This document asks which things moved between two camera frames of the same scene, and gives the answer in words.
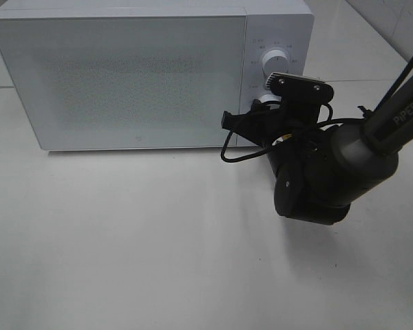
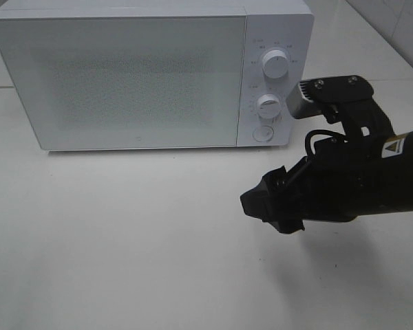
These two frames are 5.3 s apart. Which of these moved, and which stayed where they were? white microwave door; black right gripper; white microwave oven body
Moved: black right gripper
Stayed: white microwave door; white microwave oven body
